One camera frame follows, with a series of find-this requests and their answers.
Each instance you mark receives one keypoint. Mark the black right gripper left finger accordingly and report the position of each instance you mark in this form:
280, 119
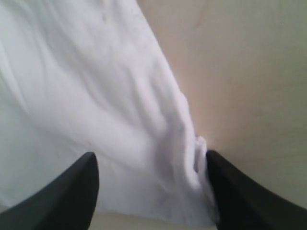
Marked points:
67, 203

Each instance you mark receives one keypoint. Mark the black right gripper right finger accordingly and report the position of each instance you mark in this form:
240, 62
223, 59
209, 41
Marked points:
243, 204

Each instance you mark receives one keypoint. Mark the white shirt with red print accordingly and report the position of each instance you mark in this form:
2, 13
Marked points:
89, 75

